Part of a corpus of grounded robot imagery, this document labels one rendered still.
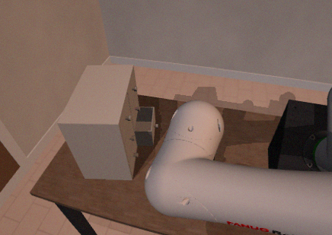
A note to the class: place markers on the tan wooden drawer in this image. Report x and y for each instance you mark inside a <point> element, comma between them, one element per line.
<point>135,109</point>
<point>132,88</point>
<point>128,142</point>
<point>145,126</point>
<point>133,156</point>
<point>124,117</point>

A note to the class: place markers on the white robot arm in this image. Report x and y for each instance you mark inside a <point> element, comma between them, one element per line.
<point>185,181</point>

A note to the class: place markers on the beige small chest of drawers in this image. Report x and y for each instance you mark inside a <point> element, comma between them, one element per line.
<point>91,118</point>

